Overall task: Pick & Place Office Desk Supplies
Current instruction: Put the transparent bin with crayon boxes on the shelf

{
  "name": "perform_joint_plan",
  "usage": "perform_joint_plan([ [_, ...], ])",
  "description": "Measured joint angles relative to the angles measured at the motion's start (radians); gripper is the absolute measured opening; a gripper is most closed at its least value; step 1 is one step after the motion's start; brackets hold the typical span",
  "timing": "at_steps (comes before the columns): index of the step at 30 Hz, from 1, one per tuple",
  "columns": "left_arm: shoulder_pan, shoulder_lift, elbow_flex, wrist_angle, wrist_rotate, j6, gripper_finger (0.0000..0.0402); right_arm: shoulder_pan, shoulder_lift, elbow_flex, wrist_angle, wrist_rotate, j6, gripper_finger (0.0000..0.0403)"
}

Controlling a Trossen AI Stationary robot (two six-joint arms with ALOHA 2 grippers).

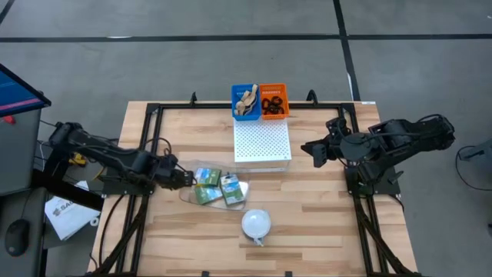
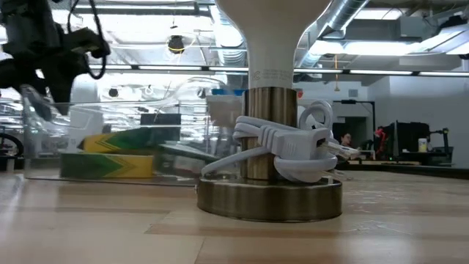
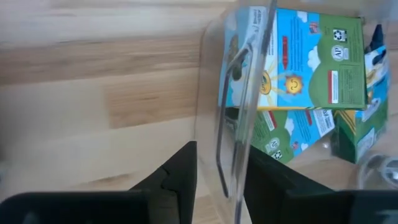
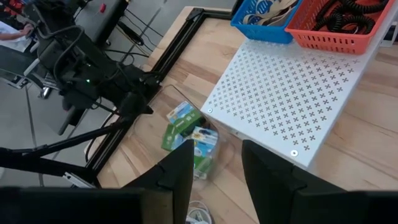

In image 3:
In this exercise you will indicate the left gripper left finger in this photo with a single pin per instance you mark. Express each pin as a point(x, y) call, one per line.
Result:
point(183, 180)

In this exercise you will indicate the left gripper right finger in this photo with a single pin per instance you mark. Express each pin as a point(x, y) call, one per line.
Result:
point(270, 189)

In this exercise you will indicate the green crayon box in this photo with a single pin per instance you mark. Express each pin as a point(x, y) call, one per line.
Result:
point(363, 124)
point(311, 59)
point(289, 133)

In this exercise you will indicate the clear plastic bin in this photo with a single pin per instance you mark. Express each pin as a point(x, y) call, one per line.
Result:
point(239, 93)

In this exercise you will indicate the clear cup with white lid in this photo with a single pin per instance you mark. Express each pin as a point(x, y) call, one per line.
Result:
point(381, 171)

